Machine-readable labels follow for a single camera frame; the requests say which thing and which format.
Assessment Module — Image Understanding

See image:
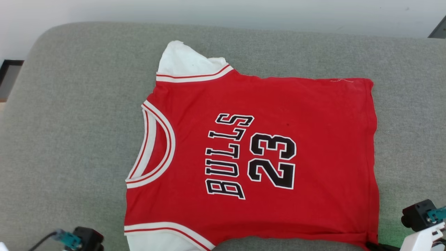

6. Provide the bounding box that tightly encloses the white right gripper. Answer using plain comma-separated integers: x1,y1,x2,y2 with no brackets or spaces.
366,222,446,251

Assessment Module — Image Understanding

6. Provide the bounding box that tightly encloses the red Bulls basketball jersey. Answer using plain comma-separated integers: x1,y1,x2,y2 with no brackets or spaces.
124,40,380,251

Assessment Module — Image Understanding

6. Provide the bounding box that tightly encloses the grey fabric sofa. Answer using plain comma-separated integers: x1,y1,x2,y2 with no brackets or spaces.
0,22,446,251

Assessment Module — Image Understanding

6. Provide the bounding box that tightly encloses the black framed panel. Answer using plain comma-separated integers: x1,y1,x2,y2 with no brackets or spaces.
0,60,24,102

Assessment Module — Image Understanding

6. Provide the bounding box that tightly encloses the grey metal post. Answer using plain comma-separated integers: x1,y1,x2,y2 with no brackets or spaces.
428,16,446,39

